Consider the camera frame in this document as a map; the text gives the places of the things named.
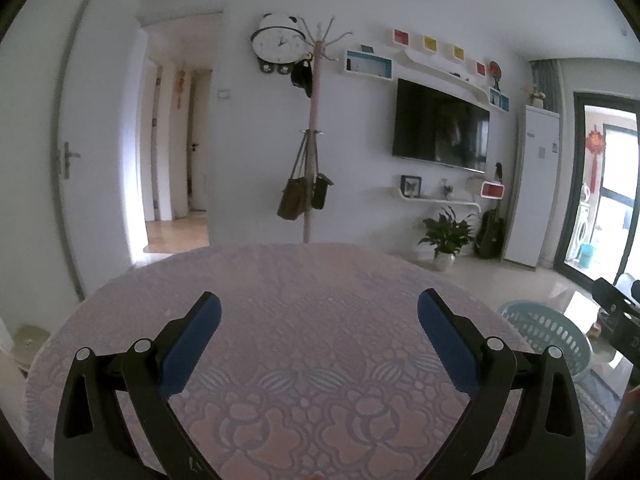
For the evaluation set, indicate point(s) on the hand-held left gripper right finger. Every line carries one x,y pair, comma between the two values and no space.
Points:
447,345

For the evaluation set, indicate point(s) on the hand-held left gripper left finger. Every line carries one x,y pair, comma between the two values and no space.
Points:
192,345

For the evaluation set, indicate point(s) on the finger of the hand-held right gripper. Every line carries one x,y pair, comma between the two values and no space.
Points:
622,330

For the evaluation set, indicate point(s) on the light green laundry basket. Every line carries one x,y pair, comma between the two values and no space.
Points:
540,330

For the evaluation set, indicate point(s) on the blue bucket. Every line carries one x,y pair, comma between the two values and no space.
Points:
586,256

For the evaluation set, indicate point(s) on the white washing machine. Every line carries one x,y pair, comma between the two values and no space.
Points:
583,230

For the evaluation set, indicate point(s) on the potted green plant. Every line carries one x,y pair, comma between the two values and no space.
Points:
447,235

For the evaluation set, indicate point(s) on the pink lace tablecloth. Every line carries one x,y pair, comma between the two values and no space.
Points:
300,310

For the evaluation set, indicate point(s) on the dark-framed glass door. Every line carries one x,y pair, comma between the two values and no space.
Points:
570,185

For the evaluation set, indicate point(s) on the small blue shelf ornament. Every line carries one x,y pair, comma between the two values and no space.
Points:
446,189

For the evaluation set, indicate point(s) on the red and white box shelf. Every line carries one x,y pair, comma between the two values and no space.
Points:
492,190

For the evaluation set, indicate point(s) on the beige round stool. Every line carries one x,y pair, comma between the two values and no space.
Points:
31,347

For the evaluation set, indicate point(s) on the white hallway door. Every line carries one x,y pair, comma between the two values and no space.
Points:
199,175

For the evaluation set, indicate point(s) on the white refrigerator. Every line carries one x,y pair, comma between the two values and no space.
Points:
530,185

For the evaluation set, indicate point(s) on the brown hanging bag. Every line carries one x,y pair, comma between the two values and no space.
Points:
292,200

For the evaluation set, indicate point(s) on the black figurine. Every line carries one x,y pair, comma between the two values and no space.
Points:
498,171

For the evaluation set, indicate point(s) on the red knot decoration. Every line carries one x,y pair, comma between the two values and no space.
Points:
595,142

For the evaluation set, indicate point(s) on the black hanging bag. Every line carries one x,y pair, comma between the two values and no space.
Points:
321,192

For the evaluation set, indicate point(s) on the black flat television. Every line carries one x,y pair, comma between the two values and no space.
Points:
440,125

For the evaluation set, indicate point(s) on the ornament on refrigerator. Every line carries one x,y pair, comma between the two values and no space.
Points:
536,96

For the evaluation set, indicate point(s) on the grey curtain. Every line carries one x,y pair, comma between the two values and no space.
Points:
547,85

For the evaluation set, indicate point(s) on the red hallway hanging decoration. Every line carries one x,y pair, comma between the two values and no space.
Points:
180,87

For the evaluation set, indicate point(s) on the pink coat rack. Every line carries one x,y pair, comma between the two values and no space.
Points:
314,110

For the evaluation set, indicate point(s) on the small red fan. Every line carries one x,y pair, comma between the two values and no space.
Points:
495,71

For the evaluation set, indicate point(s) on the black cap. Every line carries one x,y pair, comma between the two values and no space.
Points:
301,80

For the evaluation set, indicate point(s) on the white and blue box shelf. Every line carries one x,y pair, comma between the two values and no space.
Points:
367,65

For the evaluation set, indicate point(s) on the white curved wall shelf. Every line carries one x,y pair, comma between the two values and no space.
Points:
440,201

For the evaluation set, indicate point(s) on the black butterfly picture frame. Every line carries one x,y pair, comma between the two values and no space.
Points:
411,186

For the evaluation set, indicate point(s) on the white light switch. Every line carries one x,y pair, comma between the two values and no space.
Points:
224,94

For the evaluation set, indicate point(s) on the long white wall shelf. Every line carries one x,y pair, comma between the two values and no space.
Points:
450,77

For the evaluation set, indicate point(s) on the red wall cube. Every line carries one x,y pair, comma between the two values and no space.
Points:
481,68
401,37

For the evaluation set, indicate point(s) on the yellow wall cube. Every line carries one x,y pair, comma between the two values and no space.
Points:
459,52
430,44

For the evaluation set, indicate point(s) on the panda wall clock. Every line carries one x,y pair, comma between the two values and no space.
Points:
277,42

